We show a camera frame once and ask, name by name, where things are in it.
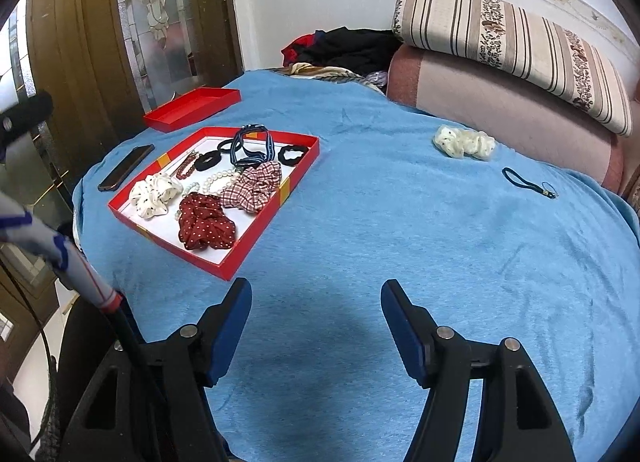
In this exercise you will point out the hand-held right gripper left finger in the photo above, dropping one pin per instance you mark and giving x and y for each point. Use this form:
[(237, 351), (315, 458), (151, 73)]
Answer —
[(235, 322)]

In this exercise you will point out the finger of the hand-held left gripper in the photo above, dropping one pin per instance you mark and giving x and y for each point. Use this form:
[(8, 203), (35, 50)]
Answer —
[(27, 114)]

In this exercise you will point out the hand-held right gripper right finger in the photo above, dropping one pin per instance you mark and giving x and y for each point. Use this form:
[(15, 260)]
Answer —
[(400, 327)]

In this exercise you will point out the red jewelry box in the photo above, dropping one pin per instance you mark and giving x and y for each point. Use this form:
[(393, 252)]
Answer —
[(160, 229)]

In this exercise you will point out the wooden door with glass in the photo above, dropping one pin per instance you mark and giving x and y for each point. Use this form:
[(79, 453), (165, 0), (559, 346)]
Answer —
[(80, 41)]

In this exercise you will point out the red dotted scrunchie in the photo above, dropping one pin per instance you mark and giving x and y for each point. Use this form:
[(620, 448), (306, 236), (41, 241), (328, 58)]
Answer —
[(207, 222)]

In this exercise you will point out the black smartphone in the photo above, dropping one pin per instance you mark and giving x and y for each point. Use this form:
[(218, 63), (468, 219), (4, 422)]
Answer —
[(125, 168)]

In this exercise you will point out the blue blanket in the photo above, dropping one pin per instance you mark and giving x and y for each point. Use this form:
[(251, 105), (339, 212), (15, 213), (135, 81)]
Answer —
[(375, 217)]

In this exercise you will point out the red plaid scrunchie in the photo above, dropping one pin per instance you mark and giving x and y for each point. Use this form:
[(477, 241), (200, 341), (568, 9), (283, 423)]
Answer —
[(252, 187)]

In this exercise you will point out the white dotted scrunchie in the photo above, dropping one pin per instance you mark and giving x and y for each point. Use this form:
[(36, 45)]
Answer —
[(155, 194), (462, 141)]

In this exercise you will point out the red box lid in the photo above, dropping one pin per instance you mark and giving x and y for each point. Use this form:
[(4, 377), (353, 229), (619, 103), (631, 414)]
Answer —
[(192, 104)]

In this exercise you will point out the pink bolster cushion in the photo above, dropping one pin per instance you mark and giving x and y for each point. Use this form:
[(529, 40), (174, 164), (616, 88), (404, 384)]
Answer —
[(500, 106)]

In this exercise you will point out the patterned beige cloth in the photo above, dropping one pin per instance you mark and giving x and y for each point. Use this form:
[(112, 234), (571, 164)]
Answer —
[(325, 72)]

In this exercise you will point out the pile of dark clothes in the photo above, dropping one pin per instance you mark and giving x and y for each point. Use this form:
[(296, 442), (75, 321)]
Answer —
[(350, 49)]

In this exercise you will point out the striped floral cushion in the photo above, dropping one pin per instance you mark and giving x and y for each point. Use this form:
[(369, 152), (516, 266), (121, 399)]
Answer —
[(500, 36)]

